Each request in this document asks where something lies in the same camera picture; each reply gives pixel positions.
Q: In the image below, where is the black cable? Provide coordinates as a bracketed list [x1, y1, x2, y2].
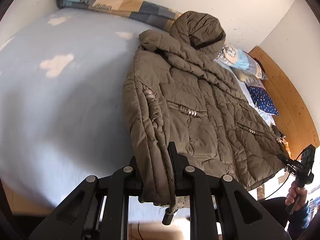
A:
[262, 152, 303, 202]

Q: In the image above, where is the person's right hand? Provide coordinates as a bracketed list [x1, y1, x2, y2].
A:
[285, 181, 308, 211]

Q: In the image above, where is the blue sleeve right forearm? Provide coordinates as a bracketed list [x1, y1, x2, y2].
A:
[287, 202, 311, 240]

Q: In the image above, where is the olive puffer jacket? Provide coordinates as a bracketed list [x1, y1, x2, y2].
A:
[123, 11, 287, 211]

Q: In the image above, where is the light blue cloud bedsheet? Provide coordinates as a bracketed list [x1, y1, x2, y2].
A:
[1, 9, 168, 215]

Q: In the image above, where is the light blue patterned pillow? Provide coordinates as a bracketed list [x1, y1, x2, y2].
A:
[215, 42, 267, 82]

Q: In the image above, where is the navy star pillow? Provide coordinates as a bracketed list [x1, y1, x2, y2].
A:
[247, 86, 279, 116]

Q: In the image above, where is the wooden headboard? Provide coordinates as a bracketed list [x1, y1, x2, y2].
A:
[249, 46, 319, 159]

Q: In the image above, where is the patchwork rolled duvet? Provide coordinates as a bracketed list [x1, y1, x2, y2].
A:
[56, 0, 181, 31]

